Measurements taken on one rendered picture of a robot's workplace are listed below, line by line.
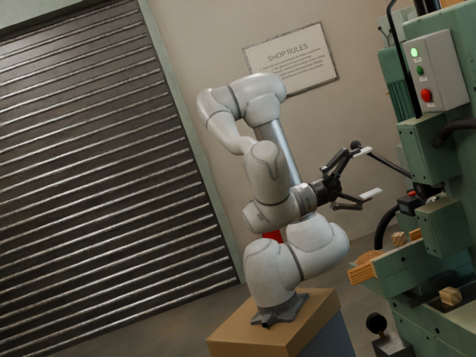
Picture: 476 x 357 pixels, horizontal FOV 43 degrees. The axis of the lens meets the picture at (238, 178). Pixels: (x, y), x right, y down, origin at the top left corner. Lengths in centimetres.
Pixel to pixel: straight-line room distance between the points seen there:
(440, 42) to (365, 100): 354
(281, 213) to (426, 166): 45
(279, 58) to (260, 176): 314
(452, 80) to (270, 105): 93
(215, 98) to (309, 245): 61
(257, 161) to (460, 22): 60
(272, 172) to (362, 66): 332
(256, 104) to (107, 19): 265
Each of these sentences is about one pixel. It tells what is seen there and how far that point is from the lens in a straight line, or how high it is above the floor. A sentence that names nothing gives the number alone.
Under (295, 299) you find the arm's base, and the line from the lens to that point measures 224.
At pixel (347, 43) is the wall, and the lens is 483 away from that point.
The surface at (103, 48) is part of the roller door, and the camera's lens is 462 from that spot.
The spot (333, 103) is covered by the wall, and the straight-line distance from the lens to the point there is 479.
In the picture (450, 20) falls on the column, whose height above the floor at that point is 149.
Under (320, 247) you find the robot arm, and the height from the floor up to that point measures 87.
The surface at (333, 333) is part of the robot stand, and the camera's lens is 230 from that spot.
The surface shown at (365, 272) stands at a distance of 170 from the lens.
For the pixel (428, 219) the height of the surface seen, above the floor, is 106.
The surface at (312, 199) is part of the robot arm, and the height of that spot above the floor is 113.
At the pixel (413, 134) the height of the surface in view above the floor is 128.
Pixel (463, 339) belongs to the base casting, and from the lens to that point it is 161.
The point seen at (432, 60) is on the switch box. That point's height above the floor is 143.
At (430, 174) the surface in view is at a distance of 145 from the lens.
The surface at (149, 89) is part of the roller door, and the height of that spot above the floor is 165.
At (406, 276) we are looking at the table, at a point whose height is 88.
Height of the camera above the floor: 153
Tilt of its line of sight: 9 degrees down
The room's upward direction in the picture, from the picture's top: 20 degrees counter-clockwise
